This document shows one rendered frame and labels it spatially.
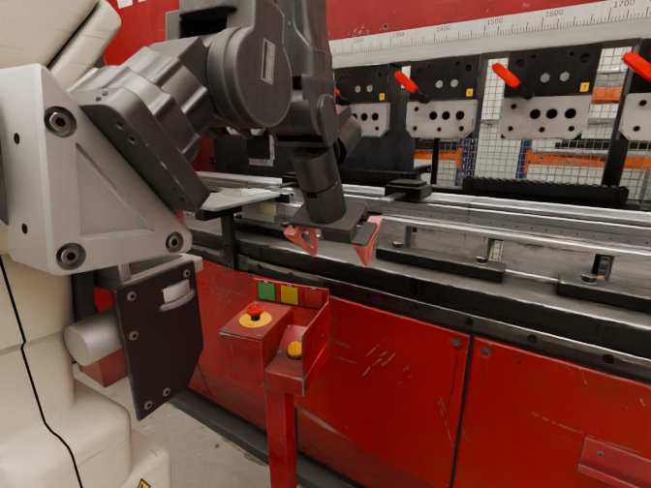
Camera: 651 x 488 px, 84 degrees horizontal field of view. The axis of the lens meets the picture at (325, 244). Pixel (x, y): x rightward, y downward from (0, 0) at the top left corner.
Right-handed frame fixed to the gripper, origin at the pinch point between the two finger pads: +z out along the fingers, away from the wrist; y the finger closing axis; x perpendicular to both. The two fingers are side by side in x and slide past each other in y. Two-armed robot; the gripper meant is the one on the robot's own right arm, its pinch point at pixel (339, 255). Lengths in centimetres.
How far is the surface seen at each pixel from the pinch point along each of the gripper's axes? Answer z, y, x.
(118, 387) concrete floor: 102, 133, 19
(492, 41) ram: -16, -15, -49
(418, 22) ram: -20, 0, -52
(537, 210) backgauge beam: 29, -29, -55
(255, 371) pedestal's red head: 26.7, 20.0, 13.4
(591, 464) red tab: 49, -44, -1
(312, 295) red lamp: 23.2, 15.2, -6.5
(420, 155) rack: 93, 42, -187
